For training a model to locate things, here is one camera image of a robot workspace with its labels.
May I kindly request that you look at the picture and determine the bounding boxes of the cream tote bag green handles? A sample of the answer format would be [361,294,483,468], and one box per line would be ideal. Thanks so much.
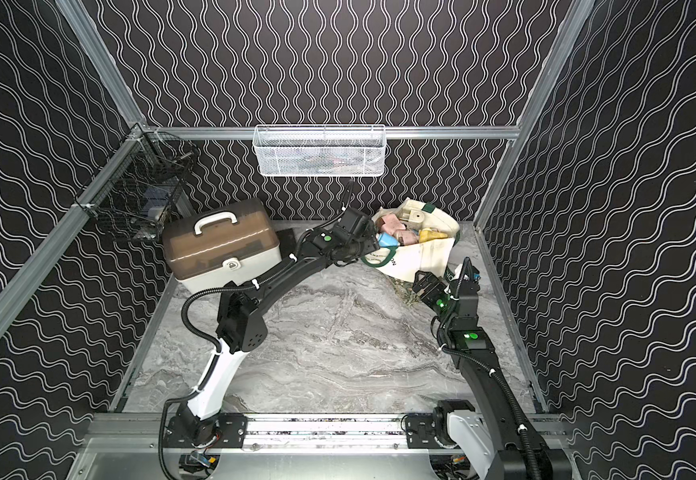
[362,198,460,283]

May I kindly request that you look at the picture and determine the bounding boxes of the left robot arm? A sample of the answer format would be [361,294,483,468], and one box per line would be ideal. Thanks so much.
[162,207,379,447]

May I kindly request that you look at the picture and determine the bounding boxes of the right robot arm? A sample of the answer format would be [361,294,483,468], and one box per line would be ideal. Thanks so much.
[413,258,573,479]

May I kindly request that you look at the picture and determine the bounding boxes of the light blue round sharpener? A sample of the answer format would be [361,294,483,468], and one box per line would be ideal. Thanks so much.
[377,233,400,249]

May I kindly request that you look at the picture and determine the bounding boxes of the pink sharpener in bag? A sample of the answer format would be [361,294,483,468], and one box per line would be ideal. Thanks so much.
[380,213,407,236]

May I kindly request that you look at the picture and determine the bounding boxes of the white brown storage box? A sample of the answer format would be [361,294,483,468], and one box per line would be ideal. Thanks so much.
[162,199,282,293]

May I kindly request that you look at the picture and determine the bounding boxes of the white wire basket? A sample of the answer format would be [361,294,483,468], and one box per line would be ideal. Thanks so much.
[252,124,388,177]

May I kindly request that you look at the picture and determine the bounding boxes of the black wire basket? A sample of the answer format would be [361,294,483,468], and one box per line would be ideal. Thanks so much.
[78,130,200,243]

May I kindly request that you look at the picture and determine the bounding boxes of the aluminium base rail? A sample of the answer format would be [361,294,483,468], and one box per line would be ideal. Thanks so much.
[76,410,577,454]

